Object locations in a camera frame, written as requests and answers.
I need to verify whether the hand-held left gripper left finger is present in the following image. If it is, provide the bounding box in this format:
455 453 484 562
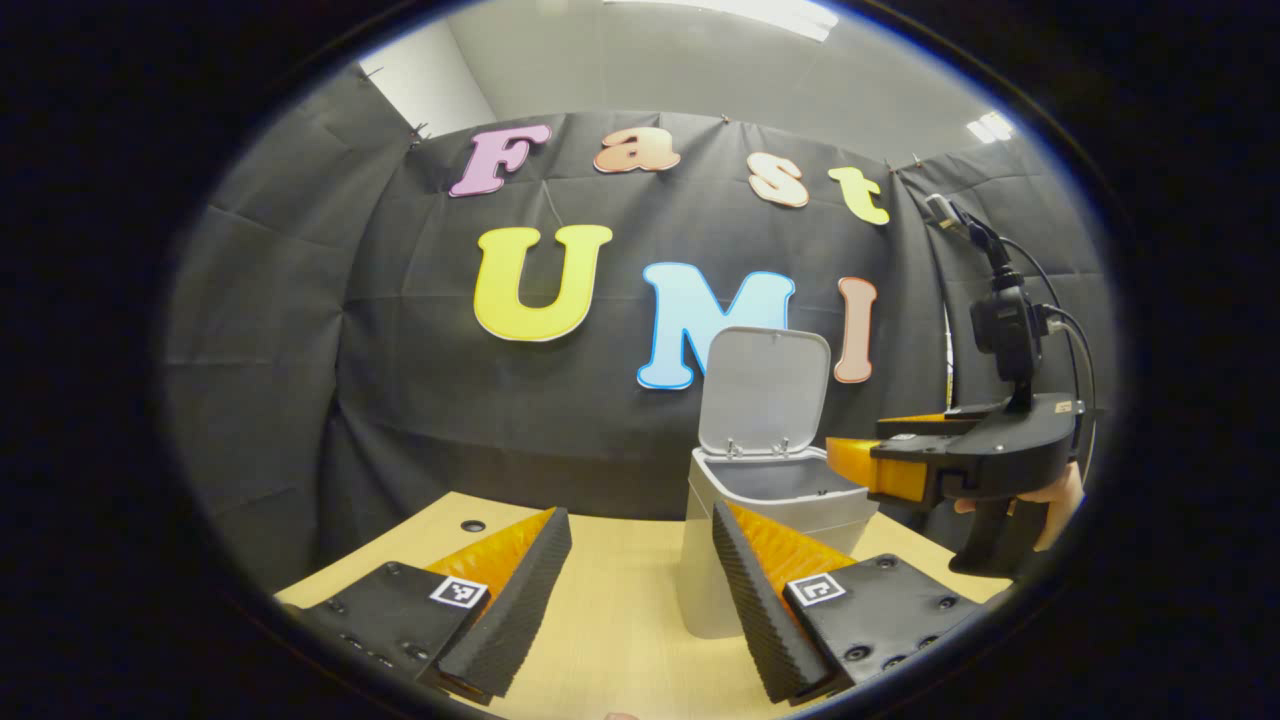
277 507 573 701

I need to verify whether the wooden desktop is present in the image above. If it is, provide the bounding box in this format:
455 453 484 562
275 490 1011 720

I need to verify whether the black backdrop cloth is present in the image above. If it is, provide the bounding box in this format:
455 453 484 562
160 68 1116 593

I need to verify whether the black cable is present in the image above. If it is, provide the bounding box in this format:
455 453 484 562
1000 237 1100 473

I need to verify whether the white desktop garbage bin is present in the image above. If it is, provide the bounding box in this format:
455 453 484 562
676 326 881 641

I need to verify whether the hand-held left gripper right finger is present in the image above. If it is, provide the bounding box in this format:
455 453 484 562
712 500 986 706

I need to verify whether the long ceiling light panel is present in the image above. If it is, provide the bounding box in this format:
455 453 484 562
603 0 841 43

